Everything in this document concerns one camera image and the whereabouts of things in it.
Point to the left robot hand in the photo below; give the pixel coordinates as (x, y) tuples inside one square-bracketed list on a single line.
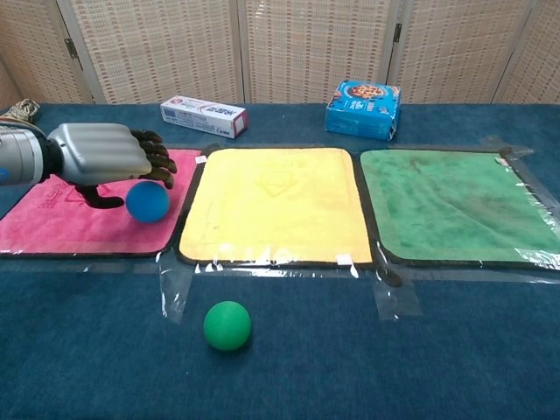
[(100, 151)]

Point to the blue ball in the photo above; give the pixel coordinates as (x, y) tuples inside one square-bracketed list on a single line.
[(148, 202)]

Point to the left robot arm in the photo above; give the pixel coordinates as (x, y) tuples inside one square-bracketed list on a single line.
[(19, 155)]

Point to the pink towel mat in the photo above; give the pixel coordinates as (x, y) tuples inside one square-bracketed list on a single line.
[(65, 227)]

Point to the yellow towel mat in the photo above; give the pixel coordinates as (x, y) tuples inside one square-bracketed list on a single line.
[(275, 210)]

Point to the green ball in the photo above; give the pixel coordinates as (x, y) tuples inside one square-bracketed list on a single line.
[(227, 326)]

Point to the green towel mat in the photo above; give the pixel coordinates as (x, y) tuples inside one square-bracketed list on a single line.
[(450, 205)]

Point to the white toothpaste box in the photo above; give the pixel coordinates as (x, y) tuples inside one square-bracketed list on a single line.
[(203, 116)]

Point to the woven folding screen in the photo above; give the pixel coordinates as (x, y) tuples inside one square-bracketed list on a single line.
[(280, 48)]

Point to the blue cookie box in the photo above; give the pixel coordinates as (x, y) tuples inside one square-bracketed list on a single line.
[(362, 111)]

